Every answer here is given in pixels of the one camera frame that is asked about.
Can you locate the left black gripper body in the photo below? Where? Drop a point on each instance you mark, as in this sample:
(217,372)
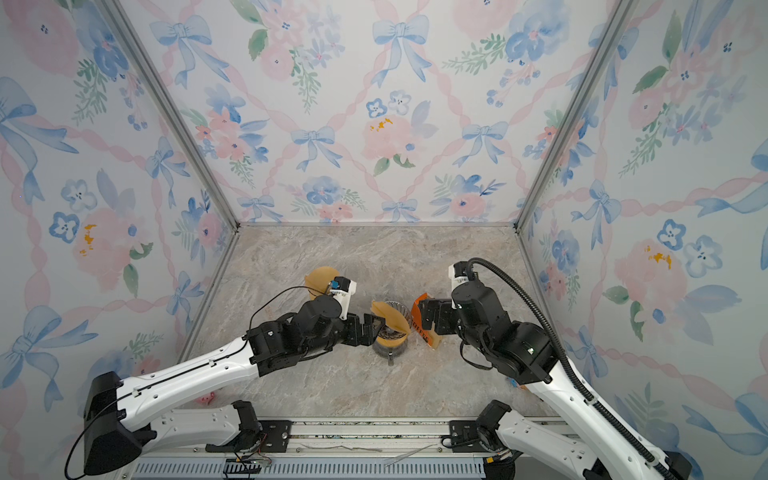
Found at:
(344,333)

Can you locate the grey glass carafe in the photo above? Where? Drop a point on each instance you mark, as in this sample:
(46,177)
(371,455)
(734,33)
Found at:
(390,354)

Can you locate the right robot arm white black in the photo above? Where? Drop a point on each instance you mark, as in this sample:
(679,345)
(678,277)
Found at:
(605,446)

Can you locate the orange coffee filter pack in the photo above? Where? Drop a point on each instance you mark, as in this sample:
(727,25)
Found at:
(432,339)

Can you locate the pink pig toy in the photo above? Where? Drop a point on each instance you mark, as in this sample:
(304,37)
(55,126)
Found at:
(206,399)

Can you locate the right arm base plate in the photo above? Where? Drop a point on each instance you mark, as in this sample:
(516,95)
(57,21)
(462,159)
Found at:
(470,437)

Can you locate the aluminium mounting rail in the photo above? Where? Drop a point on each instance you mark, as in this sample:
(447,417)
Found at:
(325,448)

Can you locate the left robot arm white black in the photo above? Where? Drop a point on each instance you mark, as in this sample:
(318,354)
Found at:
(123,417)

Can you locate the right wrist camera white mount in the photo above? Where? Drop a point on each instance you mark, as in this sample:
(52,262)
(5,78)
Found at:
(459,274)

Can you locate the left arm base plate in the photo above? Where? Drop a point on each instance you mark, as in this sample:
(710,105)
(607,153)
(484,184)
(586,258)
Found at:
(269,436)

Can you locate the grey glass dripper cone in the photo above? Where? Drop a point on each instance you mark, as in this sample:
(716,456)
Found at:
(396,318)

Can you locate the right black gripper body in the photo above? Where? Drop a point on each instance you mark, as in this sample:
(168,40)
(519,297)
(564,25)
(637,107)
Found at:
(451,322)

